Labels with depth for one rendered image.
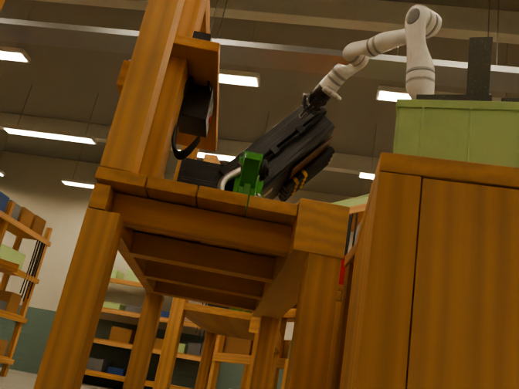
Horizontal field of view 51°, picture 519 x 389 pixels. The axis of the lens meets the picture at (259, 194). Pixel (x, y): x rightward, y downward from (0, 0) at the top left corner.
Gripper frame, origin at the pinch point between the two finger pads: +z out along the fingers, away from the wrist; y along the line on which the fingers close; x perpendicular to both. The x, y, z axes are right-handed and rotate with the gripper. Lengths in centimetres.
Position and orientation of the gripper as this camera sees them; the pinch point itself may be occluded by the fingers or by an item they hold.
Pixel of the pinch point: (303, 114)
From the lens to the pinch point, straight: 227.2
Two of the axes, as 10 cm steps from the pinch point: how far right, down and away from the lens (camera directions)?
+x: 1.3, 6.2, -7.8
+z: -6.1, 6.7, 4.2
